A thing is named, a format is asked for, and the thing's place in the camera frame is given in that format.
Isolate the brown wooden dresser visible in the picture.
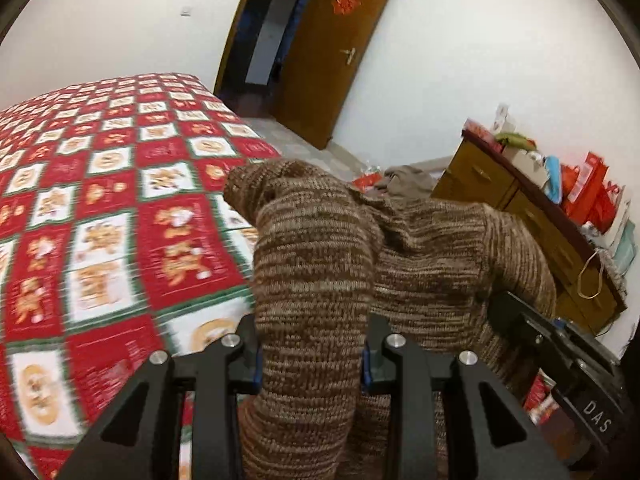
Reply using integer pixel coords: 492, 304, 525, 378
433, 129, 626, 335

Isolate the brown wooden door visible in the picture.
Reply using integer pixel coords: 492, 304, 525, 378
271, 0, 388, 150

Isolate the red double-happiness door decal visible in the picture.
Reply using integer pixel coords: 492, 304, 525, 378
332, 0, 361, 15

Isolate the red checkered teddy bedspread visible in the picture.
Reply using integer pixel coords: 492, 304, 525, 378
1, 73, 278, 479

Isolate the red gift bag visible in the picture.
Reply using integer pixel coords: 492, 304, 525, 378
561, 152, 622, 234

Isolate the dark wooden door frame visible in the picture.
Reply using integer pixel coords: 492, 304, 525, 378
214, 0, 308, 117

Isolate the silver door handle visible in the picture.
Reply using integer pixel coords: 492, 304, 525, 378
340, 48, 357, 66

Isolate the clothes pile on floor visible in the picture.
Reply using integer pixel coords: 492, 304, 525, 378
352, 164, 437, 200

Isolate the brown knitted sun sweater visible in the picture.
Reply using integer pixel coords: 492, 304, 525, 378
224, 158, 556, 479

